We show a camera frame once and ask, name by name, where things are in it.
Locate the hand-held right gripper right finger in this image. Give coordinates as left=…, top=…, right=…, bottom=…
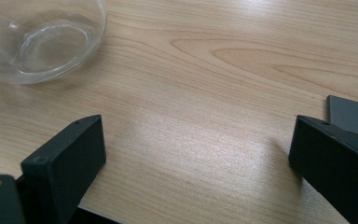
left=288, top=114, right=358, bottom=224

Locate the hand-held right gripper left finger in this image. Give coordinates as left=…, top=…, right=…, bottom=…
left=20, top=114, right=107, bottom=224

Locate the dark grey flat board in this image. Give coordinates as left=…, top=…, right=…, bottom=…
left=326, top=94, right=358, bottom=142

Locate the clear glass bowl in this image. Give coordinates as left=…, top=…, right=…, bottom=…
left=0, top=0, right=108, bottom=86

